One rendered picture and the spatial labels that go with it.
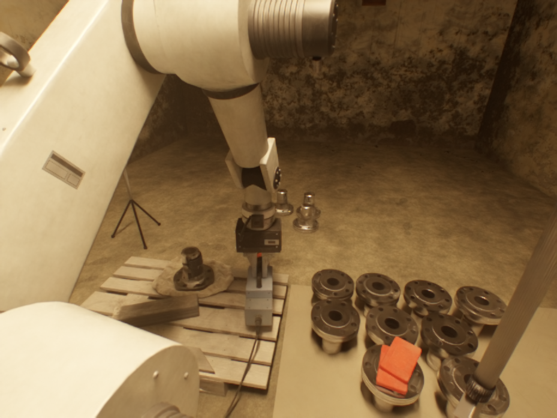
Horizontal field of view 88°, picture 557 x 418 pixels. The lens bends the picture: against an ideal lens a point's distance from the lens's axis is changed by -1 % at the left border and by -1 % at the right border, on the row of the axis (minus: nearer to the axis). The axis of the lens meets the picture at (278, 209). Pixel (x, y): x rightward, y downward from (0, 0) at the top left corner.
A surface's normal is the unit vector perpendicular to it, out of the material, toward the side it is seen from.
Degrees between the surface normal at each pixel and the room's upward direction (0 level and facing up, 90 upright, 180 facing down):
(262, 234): 90
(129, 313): 0
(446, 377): 0
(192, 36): 103
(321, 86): 90
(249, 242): 90
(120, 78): 90
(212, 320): 0
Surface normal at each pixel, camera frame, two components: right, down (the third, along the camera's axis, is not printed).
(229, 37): -0.22, 0.62
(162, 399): 0.96, 0.13
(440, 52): -0.17, 0.43
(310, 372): 0.01, -0.90
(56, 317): 0.20, -0.98
